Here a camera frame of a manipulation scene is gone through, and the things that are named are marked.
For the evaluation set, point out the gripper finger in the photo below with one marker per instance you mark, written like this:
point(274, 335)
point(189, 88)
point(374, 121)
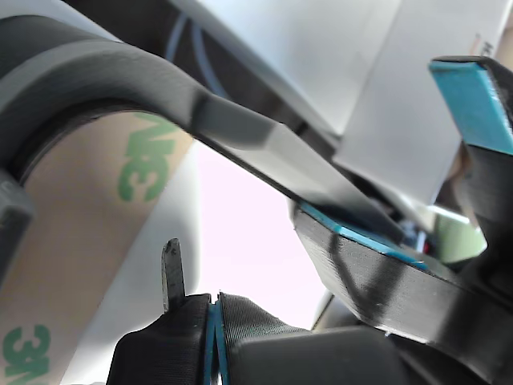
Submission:
point(168, 353)
point(473, 104)
point(256, 333)
point(380, 288)

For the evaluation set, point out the tan 3M protective film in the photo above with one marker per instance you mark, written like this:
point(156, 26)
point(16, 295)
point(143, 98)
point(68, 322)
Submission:
point(80, 240)

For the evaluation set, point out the grey printed fixture stand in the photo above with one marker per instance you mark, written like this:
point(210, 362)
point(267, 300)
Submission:
point(120, 60)

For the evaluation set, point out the white Feetech cardboard box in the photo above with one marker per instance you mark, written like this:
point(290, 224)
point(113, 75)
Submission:
point(401, 100)

